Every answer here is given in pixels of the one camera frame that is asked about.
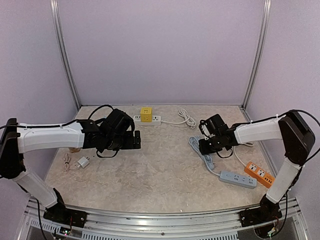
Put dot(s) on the white power strip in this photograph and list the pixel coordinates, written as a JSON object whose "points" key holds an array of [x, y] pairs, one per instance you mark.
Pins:
{"points": [[157, 120]]}

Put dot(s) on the blue power strip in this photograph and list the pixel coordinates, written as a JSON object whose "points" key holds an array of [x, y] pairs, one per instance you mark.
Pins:
{"points": [[223, 176]]}

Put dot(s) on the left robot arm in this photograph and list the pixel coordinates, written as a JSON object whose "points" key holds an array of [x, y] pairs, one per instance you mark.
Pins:
{"points": [[112, 133]]}

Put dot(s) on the orange power strip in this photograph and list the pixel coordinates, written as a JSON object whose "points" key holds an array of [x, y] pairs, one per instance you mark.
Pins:
{"points": [[256, 172]]}

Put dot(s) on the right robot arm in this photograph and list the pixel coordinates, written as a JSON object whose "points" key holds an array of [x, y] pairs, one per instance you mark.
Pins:
{"points": [[290, 127]]}

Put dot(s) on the beige cube socket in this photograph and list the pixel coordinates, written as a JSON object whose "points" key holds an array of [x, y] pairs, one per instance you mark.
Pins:
{"points": [[74, 150]]}

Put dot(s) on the yellow cube socket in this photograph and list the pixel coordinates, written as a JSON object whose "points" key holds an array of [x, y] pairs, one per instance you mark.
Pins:
{"points": [[146, 115]]}

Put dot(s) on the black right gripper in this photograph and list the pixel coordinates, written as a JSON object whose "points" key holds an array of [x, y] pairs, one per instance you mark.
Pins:
{"points": [[202, 146]]}

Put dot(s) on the aluminium frame post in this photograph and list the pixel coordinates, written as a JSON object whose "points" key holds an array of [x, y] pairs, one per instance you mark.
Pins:
{"points": [[54, 6], [258, 53]]}

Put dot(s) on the front aluminium rail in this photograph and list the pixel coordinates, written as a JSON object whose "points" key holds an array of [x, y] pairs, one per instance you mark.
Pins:
{"points": [[100, 224]]}

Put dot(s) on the right aluminium frame post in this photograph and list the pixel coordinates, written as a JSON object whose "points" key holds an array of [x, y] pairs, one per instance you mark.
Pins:
{"points": [[258, 53]]}

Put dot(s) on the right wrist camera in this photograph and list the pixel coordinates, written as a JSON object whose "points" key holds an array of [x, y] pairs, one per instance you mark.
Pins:
{"points": [[204, 129]]}

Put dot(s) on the left aluminium frame post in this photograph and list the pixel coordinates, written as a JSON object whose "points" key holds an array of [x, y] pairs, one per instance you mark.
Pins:
{"points": [[54, 6]]}

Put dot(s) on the white charger with cable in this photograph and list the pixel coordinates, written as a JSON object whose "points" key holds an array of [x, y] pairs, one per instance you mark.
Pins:
{"points": [[82, 163]]}

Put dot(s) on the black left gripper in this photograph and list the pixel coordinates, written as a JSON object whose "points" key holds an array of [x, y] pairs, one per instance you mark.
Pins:
{"points": [[130, 144]]}

